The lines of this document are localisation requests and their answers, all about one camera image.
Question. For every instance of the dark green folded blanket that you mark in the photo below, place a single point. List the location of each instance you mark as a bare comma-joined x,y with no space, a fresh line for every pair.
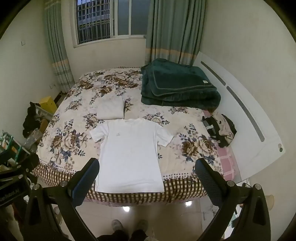
178,85

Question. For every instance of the window with metal grille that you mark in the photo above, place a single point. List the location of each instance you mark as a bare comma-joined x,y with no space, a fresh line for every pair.
97,20

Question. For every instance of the person's right grey shoe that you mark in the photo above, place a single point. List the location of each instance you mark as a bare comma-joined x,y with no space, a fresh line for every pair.
142,224

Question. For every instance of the person's left forearm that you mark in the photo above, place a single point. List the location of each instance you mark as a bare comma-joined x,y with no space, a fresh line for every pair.
9,222

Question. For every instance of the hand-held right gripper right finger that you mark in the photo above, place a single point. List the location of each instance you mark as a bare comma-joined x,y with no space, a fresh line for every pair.
208,179

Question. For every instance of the bed with floral sheet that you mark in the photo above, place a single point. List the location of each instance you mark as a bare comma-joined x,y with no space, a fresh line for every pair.
76,129

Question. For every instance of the wide green striped curtain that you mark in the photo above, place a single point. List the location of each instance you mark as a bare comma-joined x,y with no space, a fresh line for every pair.
173,30

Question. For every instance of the white headboard with grey stripes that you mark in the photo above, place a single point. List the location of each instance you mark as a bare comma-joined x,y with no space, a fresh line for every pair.
254,150

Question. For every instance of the person's grey shoe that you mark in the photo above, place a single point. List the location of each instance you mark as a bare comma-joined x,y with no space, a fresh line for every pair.
142,224
118,224

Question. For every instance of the wall socket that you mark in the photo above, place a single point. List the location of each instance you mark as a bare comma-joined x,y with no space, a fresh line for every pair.
53,86

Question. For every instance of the cream white garment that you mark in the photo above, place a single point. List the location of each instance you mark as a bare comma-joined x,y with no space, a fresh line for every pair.
109,107

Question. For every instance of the clear plastic wrap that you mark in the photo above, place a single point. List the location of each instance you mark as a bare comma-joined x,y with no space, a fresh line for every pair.
33,139

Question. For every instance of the narrow green striped curtain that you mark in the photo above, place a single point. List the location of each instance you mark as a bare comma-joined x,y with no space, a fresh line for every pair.
59,51

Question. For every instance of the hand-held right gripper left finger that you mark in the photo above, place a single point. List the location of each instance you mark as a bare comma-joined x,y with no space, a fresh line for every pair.
86,178

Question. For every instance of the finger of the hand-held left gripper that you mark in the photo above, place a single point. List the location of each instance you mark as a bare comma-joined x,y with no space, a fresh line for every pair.
20,162

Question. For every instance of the person's left grey shoe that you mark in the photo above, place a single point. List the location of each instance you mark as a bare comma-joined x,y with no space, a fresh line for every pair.
118,224

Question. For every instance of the black cloth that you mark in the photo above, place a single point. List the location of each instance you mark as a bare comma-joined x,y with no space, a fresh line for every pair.
30,118

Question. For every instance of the black and cream clothes pile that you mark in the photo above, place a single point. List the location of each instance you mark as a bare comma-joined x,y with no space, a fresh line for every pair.
222,129

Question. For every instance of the cream round object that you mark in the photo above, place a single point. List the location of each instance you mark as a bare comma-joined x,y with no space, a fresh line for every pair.
270,200

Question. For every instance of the yellow box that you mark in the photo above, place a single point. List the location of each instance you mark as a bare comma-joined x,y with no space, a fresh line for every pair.
48,105

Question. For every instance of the brown cardboard box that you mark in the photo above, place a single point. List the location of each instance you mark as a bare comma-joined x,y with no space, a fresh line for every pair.
43,125

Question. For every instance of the cluttered green shelf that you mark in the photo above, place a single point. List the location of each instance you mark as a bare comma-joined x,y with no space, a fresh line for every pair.
9,146

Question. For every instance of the white t-shirt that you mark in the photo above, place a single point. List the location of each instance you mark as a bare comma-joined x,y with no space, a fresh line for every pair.
129,153

